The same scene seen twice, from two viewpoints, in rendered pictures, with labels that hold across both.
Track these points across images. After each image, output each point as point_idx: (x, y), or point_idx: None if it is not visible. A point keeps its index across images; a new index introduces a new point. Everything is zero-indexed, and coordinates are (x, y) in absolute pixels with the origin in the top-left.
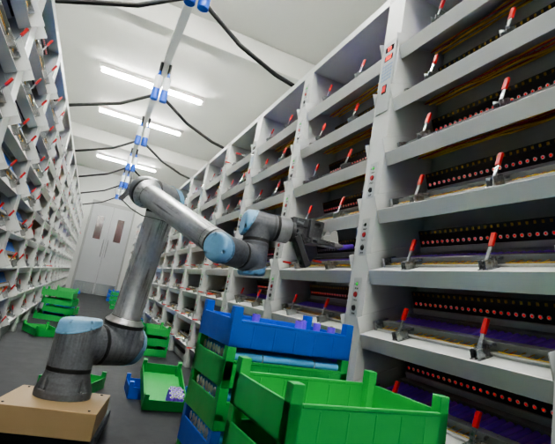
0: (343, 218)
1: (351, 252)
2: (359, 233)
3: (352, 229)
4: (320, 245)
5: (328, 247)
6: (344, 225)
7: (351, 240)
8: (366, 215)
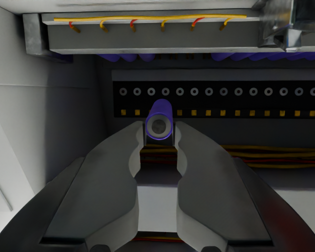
0: (162, 227)
1: (287, 79)
2: (2, 173)
3: (302, 134)
4: (185, 216)
5: (202, 145)
6: (164, 202)
7: (280, 113)
8: (6, 218)
